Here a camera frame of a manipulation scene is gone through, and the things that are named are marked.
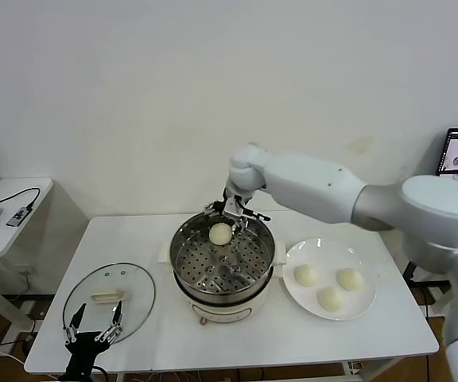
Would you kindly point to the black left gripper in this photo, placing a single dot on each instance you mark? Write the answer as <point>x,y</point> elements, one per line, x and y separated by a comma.
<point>86,343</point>

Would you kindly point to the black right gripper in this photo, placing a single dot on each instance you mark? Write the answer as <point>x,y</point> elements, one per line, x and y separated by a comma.
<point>247,213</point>

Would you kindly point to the white steamed baozi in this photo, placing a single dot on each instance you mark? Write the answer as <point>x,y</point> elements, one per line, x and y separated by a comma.
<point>219,234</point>
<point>350,279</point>
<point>305,275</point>
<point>329,298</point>

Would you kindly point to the glass pot lid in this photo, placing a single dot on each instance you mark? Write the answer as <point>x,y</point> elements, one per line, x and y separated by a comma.
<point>133,286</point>

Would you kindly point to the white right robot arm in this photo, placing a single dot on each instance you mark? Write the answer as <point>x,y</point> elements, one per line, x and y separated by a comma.
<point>312,183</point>

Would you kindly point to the steel perforated steamer basket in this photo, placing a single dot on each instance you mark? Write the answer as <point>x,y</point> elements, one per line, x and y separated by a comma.
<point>213,274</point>

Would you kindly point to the white floor power strip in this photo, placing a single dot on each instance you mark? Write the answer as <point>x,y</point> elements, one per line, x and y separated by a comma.
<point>7,348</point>

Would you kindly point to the cream electric cooker base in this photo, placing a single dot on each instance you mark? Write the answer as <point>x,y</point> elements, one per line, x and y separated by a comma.
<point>221,311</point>

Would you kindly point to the white round plate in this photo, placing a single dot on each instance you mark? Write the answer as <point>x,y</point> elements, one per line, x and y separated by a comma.
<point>300,296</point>

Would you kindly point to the grey usb hub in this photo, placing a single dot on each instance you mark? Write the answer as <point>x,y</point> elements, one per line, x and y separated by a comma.
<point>18,217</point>

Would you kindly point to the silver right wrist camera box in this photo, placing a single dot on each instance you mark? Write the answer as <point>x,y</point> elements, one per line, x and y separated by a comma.
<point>233,205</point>

